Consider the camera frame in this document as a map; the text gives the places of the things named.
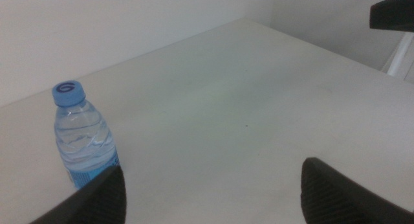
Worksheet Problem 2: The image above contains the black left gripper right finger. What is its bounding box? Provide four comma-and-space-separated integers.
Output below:
300, 157, 414, 224

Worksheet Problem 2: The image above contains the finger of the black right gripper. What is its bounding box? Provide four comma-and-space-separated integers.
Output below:
369, 0, 414, 33

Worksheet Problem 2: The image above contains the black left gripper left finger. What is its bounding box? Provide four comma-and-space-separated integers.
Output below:
28, 164, 127, 224

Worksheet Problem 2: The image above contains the blue cap water bottle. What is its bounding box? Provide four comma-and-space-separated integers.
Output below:
51, 80, 120, 190

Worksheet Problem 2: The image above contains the white metal post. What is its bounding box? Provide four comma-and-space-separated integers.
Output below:
386, 32, 414, 78

